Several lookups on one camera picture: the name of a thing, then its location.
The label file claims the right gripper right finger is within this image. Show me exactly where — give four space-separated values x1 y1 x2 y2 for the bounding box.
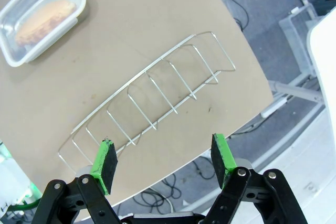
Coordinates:
206 133 307 224

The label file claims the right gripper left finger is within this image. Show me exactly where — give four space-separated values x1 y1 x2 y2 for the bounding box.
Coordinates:
33 140 121 224

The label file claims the round orange bread bun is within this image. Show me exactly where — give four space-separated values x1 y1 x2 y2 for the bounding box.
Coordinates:
14 0 77 47

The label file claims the white power strip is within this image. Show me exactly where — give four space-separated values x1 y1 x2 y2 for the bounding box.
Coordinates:
260 97 289 119

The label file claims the white box with green light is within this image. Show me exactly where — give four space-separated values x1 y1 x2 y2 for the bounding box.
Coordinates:
0 140 40 209

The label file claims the white side table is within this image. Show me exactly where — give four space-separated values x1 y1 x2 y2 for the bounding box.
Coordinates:
306 11 336 135

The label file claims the metal wire lid rack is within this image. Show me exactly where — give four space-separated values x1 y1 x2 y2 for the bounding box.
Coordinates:
57 31 236 172

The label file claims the white table leg frame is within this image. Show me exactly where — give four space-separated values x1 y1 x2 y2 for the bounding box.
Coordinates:
267 76 326 104

